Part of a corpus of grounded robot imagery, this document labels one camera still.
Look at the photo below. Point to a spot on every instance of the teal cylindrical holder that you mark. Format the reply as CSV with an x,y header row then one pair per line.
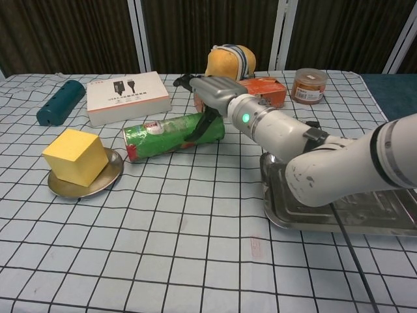
x,y
60,102

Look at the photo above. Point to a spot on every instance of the dark folding screen partition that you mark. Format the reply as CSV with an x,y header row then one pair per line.
x,y
195,26

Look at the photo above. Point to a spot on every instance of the yellow plush toy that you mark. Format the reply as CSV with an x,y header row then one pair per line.
x,y
221,66

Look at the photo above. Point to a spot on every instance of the yellow foam cube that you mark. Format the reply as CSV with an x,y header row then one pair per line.
x,y
75,156

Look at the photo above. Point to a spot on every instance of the clear plastic snack jar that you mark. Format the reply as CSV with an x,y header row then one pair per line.
x,y
309,86

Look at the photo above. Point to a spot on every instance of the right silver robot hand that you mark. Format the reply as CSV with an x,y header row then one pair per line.
x,y
211,91

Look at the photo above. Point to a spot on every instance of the round steel plate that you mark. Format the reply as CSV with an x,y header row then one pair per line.
x,y
113,163

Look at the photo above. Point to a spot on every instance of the rectangular steel tray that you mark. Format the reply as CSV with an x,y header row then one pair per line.
x,y
374,215

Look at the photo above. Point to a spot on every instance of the green chips can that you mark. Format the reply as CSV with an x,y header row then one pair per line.
x,y
156,140

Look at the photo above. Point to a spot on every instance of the white checkered tablecloth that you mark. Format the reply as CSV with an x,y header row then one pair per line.
x,y
195,212

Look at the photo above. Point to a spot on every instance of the orange snack box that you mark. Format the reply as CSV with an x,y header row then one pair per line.
x,y
270,91

